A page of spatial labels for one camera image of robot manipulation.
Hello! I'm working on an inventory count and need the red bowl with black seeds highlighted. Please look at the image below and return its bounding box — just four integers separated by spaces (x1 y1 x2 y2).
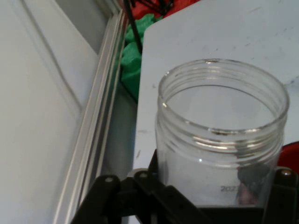
278 142 299 175

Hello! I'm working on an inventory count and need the clear plastic jar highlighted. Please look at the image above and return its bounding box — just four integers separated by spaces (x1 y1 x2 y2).
155 58 290 208

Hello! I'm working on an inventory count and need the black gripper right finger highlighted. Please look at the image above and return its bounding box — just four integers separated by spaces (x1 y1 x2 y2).
263 167 299 224

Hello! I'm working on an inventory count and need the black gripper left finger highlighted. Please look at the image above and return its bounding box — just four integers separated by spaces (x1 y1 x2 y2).
70 149 211 224

